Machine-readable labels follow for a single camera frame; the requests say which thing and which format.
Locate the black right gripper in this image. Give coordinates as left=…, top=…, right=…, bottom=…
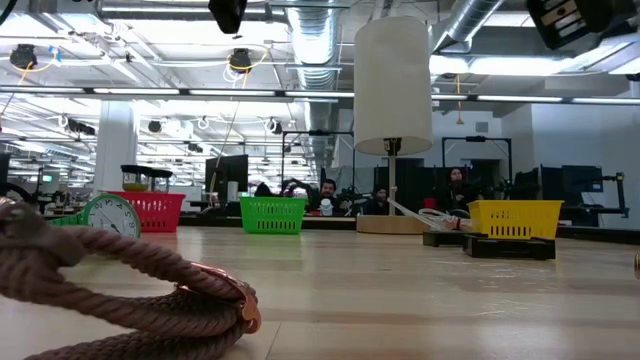
left=525, top=0, right=601, bottom=51

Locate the yellow plastic mesh basket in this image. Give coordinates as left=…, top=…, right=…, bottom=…
left=467, top=199, right=565, bottom=241

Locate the red plastic mesh basket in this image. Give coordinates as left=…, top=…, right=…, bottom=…
left=107, top=190, right=186, bottom=234

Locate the black tray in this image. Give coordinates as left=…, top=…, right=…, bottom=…
left=463, top=233, right=557, bottom=261

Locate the long ceiling light strip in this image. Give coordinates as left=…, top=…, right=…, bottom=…
left=0, top=85, right=640, bottom=105

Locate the black computer monitor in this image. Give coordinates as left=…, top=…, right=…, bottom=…
left=204, top=153, right=250, bottom=204

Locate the dark workstation equipment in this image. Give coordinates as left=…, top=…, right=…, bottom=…
left=513, top=164, right=631, bottom=221

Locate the white building column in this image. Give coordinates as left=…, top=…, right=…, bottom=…
left=93, top=99, right=139, bottom=196

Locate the white shade table lamp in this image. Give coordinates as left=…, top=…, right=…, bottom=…
left=353, top=15, right=434, bottom=235

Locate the person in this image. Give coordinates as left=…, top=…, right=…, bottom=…
left=308, top=178, right=352, bottom=217
left=439, top=167, right=482, bottom=219
left=363, top=187, right=396, bottom=216

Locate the green plastic mesh basket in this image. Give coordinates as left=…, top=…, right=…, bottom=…
left=239, top=196, right=308, bottom=235

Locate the green round analog clock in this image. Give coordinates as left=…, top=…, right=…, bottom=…
left=81, top=193, right=142, bottom=240

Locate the green plastic crate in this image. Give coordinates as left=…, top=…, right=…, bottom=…
left=47, top=213, right=85, bottom=229

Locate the black ceiling device with cable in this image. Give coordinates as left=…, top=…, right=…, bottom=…
left=222, top=44, right=271, bottom=84

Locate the corrugated silver air duct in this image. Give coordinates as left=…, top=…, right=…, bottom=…
left=287, top=0, right=342, bottom=131

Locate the smooth silver air duct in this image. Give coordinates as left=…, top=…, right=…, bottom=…
left=432, top=0, right=506, bottom=54

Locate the black metal workstation frame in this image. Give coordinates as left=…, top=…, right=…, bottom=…
left=281, top=129, right=357, bottom=191
left=441, top=135, right=514, bottom=201

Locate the black aluminium table frame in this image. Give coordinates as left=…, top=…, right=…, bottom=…
left=177, top=213, right=640, bottom=241

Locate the white lamp power cable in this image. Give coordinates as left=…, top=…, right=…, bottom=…
left=387, top=197, right=474, bottom=232

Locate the wristwatch with brown braided strap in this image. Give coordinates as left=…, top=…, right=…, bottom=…
left=0, top=197, right=263, bottom=360

